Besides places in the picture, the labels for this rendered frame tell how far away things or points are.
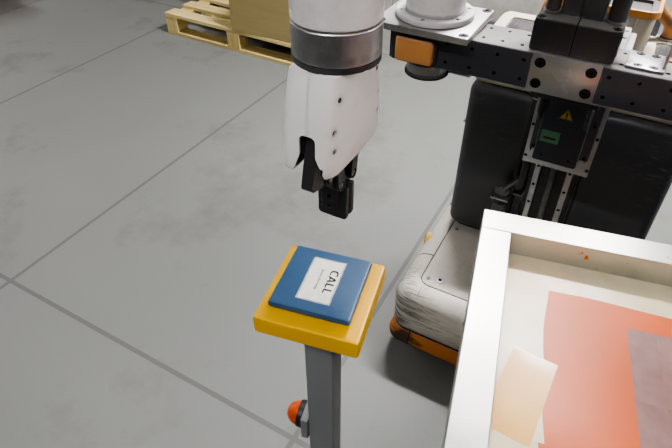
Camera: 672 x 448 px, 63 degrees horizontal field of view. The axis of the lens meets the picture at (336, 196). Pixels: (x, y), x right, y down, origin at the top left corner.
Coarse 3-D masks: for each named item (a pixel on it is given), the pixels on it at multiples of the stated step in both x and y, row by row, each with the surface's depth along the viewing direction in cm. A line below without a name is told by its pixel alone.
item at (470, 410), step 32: (512, 224) 71; (544, 224) 71; (480, 256) 67; (544, 256) 71; (576, 256) 69; (608, 256) 68; (640, 256) 67; (480, 288) 63; (480, 320) 59; (480, 352) 56; (480, 384) 53; (448, 416) 51; (480, 416) 50
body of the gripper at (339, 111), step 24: (288, 72) 44; (312, 72) 43; (336, 72) 43; (360, 72) 43; (288, 96) 45; (312, 96) 43; (336, 96) 43; (360, 96) 46; (288, 120) 46; (312, 120) 44; (336, 120) 44; (360, 120) 48; (288, 144) 47; (336, 144) 46; (360, 144) 51; (336, 168) 48
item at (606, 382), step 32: (544, 320) 64; (576, 320) 64; (608, 320) 64; (640, 320) 64; (544, 352) 60; (576, 352) 60; (608, 352) 60; (640, 352) 60; (576, 384) 57; (608, 384) 57; (640, 384) 57; (544, 416) 54; (576, 416) 54; (608, 416) 54; (640, 416) 54
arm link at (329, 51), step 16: (304, 32) 42; (368, 32) 41; (304, 48) 42; (320, 48) 42; (336, 48) 41; (352, 48) 42; (368, 48) 42; (320, 64) 42; (336, 64) 42; (352, 64) 42
